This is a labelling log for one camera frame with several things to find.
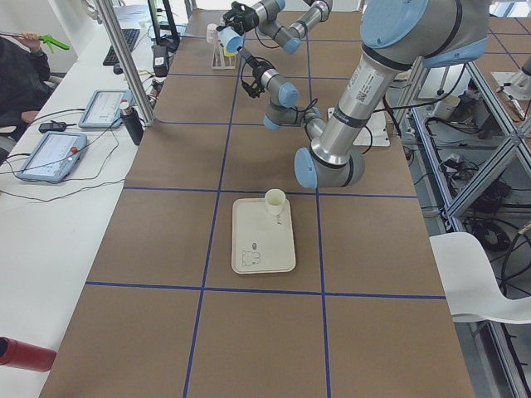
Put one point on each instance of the black power adapter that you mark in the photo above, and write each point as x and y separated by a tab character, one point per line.
52	126

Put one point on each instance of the white plastic chair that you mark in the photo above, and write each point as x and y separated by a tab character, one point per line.
469	283

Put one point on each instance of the blue plastic cup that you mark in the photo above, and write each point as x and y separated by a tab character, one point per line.
230	40

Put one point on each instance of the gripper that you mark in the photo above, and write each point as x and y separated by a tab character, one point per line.
246	18
260	72

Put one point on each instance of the pink plastic cup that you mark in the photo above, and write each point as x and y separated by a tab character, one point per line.
212	34

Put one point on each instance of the near blue teach pendant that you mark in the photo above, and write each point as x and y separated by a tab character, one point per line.
53	159

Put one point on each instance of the cream plastic tray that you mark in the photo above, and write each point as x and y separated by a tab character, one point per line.
261	243

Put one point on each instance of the black box with label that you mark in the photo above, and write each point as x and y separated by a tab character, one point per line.
160	60

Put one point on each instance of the aluminium frame post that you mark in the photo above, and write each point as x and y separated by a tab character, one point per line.
114	31

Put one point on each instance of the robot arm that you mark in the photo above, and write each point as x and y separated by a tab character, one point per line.
394	34
265	18

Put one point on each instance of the green hand tool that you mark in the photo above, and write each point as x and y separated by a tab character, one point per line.
53	43

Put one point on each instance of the blue teach pendant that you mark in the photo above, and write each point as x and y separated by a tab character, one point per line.
53	159
103	109

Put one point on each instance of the pale green plastic cup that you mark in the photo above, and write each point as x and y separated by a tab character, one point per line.
275	201

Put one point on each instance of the red water bottle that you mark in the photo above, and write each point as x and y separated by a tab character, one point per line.
26	356

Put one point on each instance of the black water bottle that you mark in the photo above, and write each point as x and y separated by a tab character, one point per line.
131	121

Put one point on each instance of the person in dark jacket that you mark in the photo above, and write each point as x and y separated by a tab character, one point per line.
24	74

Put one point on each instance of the far blue teach pendant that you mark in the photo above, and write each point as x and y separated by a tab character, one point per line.
103	109

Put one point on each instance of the white wire cup rack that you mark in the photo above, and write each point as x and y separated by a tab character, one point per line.
221	59

